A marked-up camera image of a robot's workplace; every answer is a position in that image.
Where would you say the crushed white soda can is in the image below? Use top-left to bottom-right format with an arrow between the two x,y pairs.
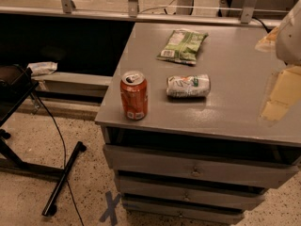
166,74 -> 211,98

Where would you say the bottom grey drawer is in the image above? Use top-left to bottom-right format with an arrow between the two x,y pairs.
122,197 -> 244,224

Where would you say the black rolling stand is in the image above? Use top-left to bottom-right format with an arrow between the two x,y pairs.
0,64 -> 87,217

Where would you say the grey low ledge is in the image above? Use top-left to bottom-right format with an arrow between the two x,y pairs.
33,72 -> 112,97

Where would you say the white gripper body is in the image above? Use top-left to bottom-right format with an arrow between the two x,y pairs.
276,0 -> 301,65

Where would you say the grey drawer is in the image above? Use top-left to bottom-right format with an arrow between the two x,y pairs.
122,197 -> 244,224
115,176 -> 264,210
103,145 -> 298,188

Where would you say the grey drawer cabinet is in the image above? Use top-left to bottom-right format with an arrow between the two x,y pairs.
96,24 -> 301,214

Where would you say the black cable on floor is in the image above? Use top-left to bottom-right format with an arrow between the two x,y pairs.
31,91 -> 85,226

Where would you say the orange soda can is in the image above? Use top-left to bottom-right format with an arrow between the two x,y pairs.
120,71 -> 148,121

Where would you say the green chip bag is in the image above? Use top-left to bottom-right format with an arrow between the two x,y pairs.
157,29 -> 208,66

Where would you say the middle grey drawer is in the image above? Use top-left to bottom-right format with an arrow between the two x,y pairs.
115,176 -> 264,210

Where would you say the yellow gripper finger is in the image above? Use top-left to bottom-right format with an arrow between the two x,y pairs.
261,65 -> 301,121
255,26 -> 279,53

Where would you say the white packet on ledge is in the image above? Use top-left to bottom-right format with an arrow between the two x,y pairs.
28,62 -> 57,76

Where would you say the top grey drawer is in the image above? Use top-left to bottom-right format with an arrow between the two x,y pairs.
103,145 -> 298,188

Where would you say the grey metal railing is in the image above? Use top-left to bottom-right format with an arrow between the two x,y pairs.
0,0 -> 283,28

